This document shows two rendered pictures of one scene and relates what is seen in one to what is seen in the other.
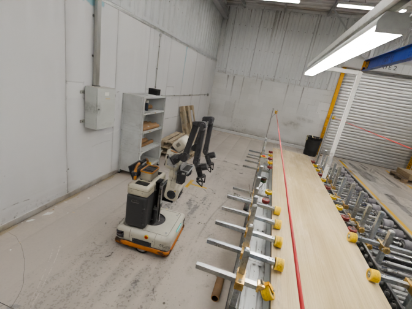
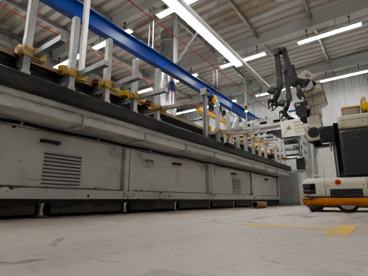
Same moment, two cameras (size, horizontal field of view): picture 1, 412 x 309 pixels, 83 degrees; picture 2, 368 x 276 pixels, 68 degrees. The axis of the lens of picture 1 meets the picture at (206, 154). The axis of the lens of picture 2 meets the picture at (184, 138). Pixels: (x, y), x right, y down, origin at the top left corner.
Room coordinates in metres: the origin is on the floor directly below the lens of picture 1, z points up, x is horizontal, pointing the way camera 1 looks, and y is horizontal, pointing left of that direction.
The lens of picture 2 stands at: (5.38, 0.11, 0.10)
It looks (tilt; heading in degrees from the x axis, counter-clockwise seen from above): 13 degrees up; 203
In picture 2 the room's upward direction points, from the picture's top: straight up
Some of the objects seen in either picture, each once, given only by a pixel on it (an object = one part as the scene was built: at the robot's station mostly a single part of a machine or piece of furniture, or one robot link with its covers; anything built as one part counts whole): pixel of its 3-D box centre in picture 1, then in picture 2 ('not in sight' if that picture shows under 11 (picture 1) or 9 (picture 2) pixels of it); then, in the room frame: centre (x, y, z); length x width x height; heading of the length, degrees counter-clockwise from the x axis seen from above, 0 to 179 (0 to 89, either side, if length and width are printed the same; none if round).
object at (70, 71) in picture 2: not in sight; (74, 74); (4.26, -1.05, 0.81); 0.14 x 0.06 x 0.05; 167
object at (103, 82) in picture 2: not in sight; (109, 85); (4.02, -0.99, 0.83); 0.14 x 0.06 x 0.05; 167
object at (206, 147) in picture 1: (208, 135); (278, 69); (2.63, 0.01, 1.40); 0.11 x 0.06 x 0.43; 170
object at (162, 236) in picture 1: (152, 227); (347, 193); (2.49, 0.50, 0.16); 0.67 x 0.64 x 0.25; 81
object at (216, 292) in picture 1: (218, 286); (259, 204); (1.88, -0.36, 0.04); 0.30 x 0.08 x 0.08; 167
